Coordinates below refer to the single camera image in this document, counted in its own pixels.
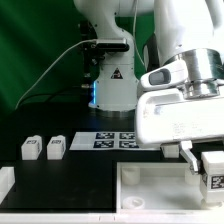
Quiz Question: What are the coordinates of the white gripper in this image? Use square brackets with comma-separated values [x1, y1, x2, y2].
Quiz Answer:
[135, 87, 224, 175]

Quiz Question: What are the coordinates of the white square tabletop part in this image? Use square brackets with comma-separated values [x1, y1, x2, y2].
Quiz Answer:
[116, 162, 224, 213]

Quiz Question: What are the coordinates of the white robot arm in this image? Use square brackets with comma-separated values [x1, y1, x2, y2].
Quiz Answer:
[73, 0, 224, 173]

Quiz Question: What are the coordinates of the white front edge strip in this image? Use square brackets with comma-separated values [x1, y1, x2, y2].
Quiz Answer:
[0, 213, 224, 224]

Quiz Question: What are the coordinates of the white tag sheet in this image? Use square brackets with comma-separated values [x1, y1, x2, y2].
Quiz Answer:
[70, 132, 140, 150]

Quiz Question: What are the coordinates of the white left obstacle block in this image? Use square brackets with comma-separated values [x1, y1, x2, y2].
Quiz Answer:
[0, 167, 15, 204]

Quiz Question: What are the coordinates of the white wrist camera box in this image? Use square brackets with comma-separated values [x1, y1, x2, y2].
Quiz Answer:
[140, 60, 188, 91]

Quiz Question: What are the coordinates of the black rear camera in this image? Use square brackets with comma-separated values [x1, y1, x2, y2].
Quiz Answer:
[91, 38, 129, 52]

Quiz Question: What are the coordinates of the black cable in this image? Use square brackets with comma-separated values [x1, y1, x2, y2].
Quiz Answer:
[16, 85, 84, 109]

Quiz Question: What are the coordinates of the white camera cable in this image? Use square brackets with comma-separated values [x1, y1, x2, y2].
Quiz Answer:
[14, 39, 98, 110]

